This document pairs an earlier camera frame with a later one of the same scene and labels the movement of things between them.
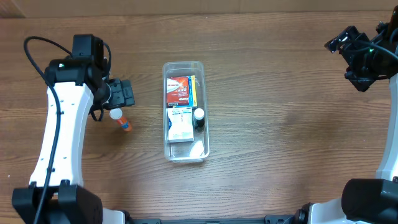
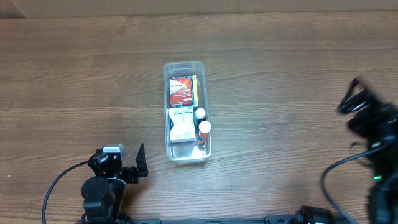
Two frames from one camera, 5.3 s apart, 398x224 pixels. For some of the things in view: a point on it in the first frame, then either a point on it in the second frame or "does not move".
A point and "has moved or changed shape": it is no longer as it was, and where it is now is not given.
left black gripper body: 125,93 → 131,173
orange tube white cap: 115,114 → 204,127
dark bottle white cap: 199,122 does not move
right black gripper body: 347,52 → 363,115
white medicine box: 180,124 does not move
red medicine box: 177,91 has moved or changed shape
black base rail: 268,219 does not move
